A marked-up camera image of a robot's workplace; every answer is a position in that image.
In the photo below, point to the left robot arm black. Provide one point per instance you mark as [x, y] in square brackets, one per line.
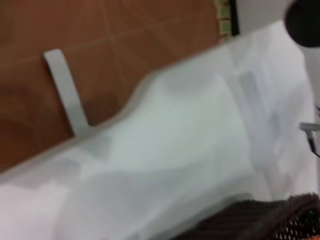
[303, 22]

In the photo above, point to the dark brown wicker basket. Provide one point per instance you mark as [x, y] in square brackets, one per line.
[280, 220]

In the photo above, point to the grey table leg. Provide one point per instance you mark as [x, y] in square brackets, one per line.
[66, 92]

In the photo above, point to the black frame post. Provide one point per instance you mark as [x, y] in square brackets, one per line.
[234, 16]

